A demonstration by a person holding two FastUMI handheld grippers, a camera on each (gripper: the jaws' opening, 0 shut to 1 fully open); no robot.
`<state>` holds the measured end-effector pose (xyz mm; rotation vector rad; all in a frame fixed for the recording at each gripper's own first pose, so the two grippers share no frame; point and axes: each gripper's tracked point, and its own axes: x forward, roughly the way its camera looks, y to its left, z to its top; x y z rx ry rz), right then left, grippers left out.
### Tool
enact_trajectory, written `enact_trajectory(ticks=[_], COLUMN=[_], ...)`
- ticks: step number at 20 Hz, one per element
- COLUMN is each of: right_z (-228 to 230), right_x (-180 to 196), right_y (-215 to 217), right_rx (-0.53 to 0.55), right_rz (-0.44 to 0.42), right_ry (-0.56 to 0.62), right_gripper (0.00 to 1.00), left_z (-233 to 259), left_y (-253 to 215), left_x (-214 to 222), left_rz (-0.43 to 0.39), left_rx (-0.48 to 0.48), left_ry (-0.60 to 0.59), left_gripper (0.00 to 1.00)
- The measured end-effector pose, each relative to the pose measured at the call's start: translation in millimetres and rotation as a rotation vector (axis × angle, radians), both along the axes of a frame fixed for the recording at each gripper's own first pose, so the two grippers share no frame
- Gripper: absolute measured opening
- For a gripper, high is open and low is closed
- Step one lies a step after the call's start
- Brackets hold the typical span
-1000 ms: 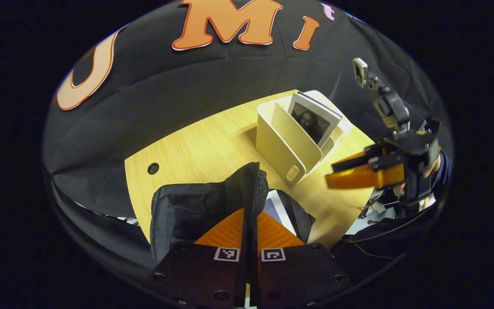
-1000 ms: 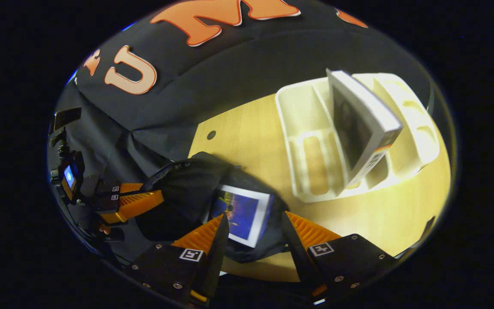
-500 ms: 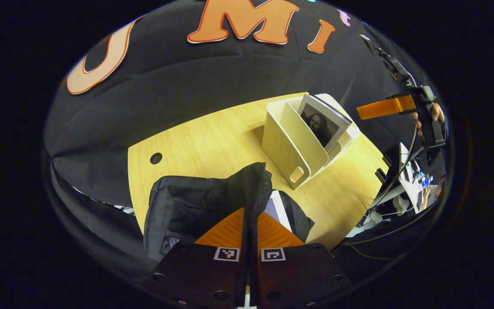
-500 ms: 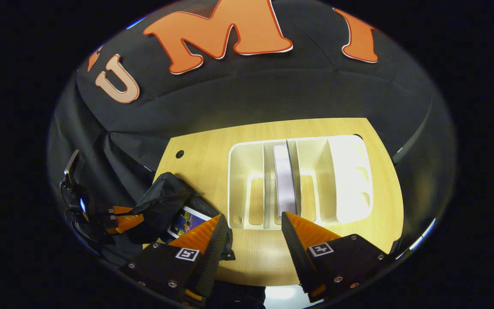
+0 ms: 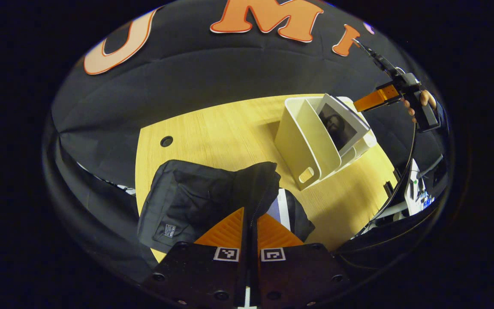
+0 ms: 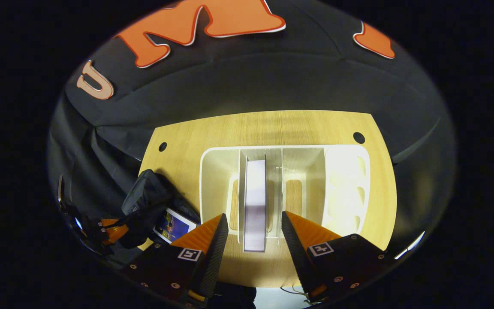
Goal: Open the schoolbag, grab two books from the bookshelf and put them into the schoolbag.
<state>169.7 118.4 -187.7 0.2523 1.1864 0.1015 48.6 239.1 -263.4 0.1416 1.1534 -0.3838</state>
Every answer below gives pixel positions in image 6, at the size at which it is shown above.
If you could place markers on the dark grey cover book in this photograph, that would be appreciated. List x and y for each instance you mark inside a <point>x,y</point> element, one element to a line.
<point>255,206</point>

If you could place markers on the black schoolbag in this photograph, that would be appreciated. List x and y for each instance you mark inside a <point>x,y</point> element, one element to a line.
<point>148,193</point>

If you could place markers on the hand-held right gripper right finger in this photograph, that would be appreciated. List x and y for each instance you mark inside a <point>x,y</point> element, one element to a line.
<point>294,253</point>

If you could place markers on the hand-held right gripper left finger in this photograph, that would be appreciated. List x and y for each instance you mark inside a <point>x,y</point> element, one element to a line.
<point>216,257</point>

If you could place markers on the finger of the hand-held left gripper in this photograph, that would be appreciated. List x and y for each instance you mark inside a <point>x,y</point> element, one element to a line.
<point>118,234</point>
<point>109,222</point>

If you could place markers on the white bookshelf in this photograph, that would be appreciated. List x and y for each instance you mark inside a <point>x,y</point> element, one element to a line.
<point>345,189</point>

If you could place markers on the blue cover book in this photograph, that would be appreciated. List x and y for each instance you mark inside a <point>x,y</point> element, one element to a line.
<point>174,225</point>

